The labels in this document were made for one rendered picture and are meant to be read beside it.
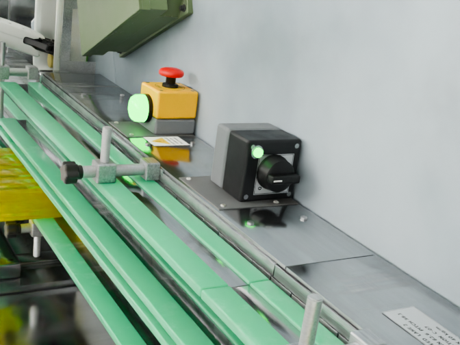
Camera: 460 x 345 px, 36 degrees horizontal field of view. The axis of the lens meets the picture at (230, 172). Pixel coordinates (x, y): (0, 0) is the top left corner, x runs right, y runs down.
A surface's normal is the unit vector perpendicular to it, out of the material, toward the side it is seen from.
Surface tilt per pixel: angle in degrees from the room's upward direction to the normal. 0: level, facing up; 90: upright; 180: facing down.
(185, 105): 90
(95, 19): 1
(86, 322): 90
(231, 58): 0
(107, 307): 90
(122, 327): 90
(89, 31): 1
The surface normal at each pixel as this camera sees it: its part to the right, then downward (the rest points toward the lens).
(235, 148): -0.87, 0.04
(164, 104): 0.48, 0.33
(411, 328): 0.13, -0.94
